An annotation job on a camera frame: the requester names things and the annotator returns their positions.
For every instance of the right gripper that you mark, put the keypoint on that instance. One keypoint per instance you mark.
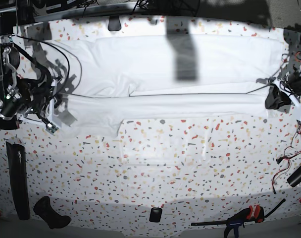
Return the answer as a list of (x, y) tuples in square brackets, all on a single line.
[(39, 102)]

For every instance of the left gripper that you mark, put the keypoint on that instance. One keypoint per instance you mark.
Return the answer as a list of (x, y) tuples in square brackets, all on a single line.
[(283, 93)]

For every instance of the white T-shirt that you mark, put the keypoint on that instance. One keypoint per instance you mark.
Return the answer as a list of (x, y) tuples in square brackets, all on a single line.
[(160, 77)]

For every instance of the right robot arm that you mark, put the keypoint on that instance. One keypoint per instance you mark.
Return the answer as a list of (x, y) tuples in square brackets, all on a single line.
[(10, 98)]

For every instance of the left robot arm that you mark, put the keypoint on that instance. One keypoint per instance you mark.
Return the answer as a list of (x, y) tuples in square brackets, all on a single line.
[(293, 75)]

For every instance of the black flat box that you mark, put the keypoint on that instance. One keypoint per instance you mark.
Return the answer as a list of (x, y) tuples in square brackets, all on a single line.
[(12, 124)]

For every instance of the long black pouch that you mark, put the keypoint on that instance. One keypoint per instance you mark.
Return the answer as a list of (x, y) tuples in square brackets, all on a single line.
[(18, 179)]

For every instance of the black cylinder flashlight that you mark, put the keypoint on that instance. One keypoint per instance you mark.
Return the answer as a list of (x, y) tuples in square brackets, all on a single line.
[(295, 178)]

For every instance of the black game controller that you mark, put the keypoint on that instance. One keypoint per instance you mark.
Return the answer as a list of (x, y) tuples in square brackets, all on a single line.
[(54, 220)]

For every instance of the thin black rod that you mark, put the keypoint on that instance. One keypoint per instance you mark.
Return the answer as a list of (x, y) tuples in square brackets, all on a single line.
[(275, 208)]

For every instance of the black clip at table edge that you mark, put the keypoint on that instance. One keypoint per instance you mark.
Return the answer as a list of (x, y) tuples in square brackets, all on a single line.
[(114, 23)]

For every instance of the black orange bar clamp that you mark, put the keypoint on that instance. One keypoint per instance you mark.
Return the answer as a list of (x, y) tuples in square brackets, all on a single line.
[(233, 223)]

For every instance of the small black case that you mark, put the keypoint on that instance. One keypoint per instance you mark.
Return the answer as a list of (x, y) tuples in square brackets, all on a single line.
[(155, 215)]

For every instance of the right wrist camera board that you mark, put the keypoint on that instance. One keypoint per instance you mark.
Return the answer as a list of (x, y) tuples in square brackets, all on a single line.
[(51, 128)]

